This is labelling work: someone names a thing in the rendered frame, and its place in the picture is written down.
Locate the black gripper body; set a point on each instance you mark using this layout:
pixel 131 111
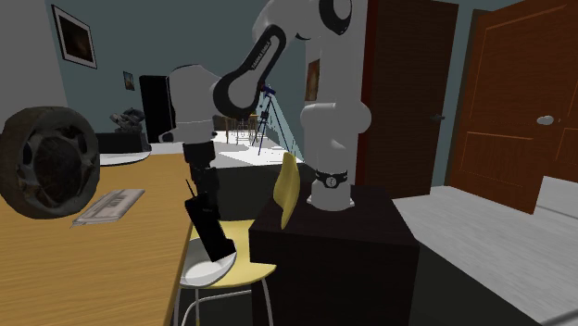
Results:
pixel 199 154

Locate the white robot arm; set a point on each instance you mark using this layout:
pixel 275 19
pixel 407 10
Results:
pixel 332 135

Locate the black monitor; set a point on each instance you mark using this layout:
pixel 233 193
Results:
pixel 154 108

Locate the white round table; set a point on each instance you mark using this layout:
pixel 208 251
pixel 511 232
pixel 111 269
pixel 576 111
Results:
pixel 122 158

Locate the telescope on tripod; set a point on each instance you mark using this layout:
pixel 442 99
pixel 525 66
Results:
pixel 268 117

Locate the black cabinet with grey device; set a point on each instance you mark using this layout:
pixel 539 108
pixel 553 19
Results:
pixel 122 141

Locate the black handset with antenna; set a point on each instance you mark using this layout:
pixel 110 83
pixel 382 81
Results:
pixel 212 234

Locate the yellow chair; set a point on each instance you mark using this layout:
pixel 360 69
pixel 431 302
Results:
pixel 288 185

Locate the white bowl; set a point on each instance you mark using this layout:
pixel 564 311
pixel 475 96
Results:
pixel 201 271

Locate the dark rubber tyre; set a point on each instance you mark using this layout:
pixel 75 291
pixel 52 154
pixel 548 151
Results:
pixel 49 167

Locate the wooden table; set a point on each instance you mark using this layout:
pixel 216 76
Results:
pixel 90 275

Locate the dark robot stand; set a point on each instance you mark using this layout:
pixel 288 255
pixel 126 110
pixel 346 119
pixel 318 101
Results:
pixel 334 266

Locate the dark brown door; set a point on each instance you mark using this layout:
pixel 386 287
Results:
pixel 406 99

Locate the orange brown door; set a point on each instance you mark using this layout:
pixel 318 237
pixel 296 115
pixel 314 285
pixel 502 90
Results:
pixel 510 99

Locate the small framed wall picture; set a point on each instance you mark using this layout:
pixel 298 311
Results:
pixel 128 81

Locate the orange wall picture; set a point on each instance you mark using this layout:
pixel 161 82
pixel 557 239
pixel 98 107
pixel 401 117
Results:
pixel 312 80

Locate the large framed wall picture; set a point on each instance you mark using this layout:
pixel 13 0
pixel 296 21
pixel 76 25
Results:
pixel 74 38

